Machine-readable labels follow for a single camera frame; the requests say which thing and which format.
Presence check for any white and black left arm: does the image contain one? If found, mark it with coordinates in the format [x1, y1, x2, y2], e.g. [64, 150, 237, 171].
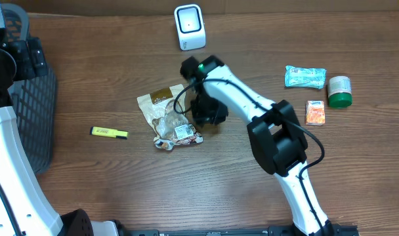
[0, 4, 125, 236]

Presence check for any green lid white jar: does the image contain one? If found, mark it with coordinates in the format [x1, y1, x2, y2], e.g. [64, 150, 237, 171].
[327, 76, 352, 109]

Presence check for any teal snack packet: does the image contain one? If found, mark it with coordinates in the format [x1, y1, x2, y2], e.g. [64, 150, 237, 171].
[285, 66, 327, 89]

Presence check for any yellow and blue bar packet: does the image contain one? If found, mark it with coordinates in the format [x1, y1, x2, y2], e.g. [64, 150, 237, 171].
[90, 127, 128, 140]

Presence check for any white barcode scanner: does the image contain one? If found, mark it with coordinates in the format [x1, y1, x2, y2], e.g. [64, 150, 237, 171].
[174, 4, 206, 51]

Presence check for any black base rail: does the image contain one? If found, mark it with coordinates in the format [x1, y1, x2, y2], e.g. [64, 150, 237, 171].
[125, 224, 360, 236]

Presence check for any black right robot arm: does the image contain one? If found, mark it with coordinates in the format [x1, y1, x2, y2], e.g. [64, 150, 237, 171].
[180, 56, 335, 235]

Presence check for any dark grey plastic basket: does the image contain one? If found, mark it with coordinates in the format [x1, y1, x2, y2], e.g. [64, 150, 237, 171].
[1, 3, 58, 174]

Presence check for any orange snack packet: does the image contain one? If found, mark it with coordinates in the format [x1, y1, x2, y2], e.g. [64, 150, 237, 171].
[305, 100, 326, 126]

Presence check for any beige Pantree snack bag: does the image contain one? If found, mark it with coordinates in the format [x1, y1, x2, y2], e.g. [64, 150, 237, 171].
[137, 84, 203, 151]

